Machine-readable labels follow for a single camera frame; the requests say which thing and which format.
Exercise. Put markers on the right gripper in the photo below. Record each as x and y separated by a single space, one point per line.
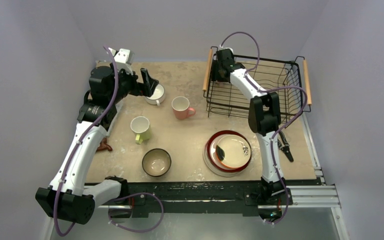
220 72

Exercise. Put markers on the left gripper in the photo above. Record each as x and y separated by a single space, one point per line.
146 89

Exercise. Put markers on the white handled cup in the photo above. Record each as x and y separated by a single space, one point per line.
158 96

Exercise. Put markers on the salmon pink mug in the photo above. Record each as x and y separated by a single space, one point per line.
181 108

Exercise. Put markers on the green faceted mug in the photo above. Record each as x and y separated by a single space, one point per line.
141 128

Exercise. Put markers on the dark blue bowl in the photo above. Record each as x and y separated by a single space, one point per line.
156 162

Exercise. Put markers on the cream painted plate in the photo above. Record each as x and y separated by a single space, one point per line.
233 151

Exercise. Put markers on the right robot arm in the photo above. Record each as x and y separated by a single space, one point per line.
264 116

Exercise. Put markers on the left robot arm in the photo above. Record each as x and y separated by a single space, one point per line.
66 197

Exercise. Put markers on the brown faucet tap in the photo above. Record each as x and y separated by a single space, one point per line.
104 146

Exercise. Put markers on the red rimmed plate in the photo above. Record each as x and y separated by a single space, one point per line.
211 145

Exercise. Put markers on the large white bottom plate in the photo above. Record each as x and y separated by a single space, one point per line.
215 170

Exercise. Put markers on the black pliers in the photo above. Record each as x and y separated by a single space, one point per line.
284 146

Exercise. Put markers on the black wire dish rack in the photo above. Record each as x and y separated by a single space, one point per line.
225 99

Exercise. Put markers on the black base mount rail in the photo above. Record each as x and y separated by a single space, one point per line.
245 197

